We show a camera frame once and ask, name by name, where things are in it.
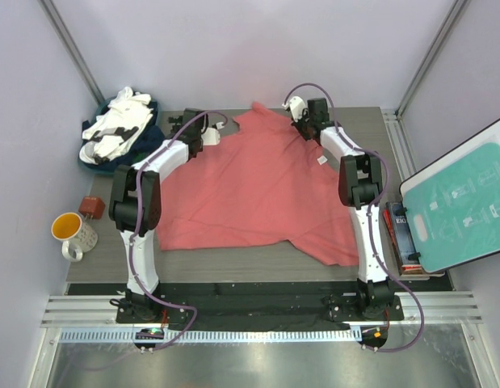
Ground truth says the right aluminium corner post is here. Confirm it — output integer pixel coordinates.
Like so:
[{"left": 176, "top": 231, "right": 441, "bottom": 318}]
[{"left": 395, "top": 0, "right": 470, "bottom": 120}]

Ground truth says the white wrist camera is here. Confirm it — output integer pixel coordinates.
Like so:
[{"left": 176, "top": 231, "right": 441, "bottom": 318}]
[
  {"left": 282, "top": 96, "right": 307, "bottom": 122},
  {"left": 201, "top": 122, "right": 225, "bottom": 146}
]

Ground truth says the teal laundry basket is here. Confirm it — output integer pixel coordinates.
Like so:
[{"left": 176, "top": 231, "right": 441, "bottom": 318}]
[{"left": 77, "top": 96, "right": 165, "bottom": 177}]

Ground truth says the green garment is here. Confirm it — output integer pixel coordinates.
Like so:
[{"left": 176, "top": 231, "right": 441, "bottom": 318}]
[{"left": 132, "top": 153, "right": 147, "bottom": 163}]

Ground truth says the red book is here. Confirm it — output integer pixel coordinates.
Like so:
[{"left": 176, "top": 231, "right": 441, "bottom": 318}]
[{"left": 383, "top": 205, "right": 446, "bottom": 277}]

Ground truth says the aluminium front rail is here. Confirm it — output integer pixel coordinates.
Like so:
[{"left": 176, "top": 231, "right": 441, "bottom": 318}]
[{"left": 41, "top": 292, "right": 483, "bottom": 344}]

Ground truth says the white t-shirt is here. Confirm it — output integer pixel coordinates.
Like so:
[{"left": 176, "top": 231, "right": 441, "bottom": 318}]
[{"left": 79, "top": 86, "right": 153, "bottom": 165}]

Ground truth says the blue patterned book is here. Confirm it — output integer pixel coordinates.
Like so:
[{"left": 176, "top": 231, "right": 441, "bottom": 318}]
[{"left": 384, "top": 202, "right": 420, "bottom": 269}]

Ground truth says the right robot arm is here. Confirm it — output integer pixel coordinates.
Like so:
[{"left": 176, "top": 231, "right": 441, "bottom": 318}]
[{"left": 283, "top": 96, "right": 394, "bottom": 320}]

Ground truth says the pink t-shirt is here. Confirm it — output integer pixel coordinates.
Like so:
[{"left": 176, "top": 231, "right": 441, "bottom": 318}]
[{"left": 157, "top": 103, "right": 358, "bottom": 266}]

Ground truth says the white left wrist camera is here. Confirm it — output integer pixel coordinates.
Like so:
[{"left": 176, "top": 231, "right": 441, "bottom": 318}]
[{"left": 201, "top": 122, "right": 225, "bottom": 146}]

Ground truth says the left aluminium corner post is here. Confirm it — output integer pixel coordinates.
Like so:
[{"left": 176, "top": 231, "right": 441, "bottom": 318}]
[{"left": 38, "top": 0, "right": 105, "bottom": 104}]

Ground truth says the small red box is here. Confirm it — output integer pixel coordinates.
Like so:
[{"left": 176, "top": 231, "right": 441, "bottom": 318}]
[{"left": 78, "top": 196, "right": 106, "bottom": 220}]

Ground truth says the black board clip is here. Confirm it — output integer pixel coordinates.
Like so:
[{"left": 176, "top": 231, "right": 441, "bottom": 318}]
[{"left": 408, "top": 252, "right": 421, "bottom": 260}]

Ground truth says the white mug orange inside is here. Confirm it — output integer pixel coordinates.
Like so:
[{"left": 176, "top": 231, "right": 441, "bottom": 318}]
[{"left": 51, "top": 213, "right": 99, "bottom": 262}]

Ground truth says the aluminium corner post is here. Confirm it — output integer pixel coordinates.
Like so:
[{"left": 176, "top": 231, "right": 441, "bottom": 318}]
[
  {"left": 38, "top": 0, "right": 105, "bottom": 104},
  {"left": 395, "top": 0, "right": 470, "bottom": 120}
]

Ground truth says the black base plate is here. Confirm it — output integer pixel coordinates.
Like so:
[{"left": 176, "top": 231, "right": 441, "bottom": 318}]
[{"left": 115, "top": 282, "right": 405, "bottom": 324}]

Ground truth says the aluminium frame rail right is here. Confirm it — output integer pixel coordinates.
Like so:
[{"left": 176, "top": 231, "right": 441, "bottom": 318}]
[{"left": 381, "top": 109, "right": 416, "bottom": 181}]

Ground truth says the teal instruction board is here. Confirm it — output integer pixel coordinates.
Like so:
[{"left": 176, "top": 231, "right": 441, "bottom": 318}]
[{"left": 399, "top": 119, "right": 500, "bottom": 273}]

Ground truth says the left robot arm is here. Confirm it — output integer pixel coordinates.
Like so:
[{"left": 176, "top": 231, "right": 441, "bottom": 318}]
[{"left": 108, "top": 108, "right": 209, "bottom": 323}]

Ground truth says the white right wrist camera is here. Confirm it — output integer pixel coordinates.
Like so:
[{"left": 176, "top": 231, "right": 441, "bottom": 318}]
[{"left": 282, "top": 96, "right": 307, "bottom": 122}]

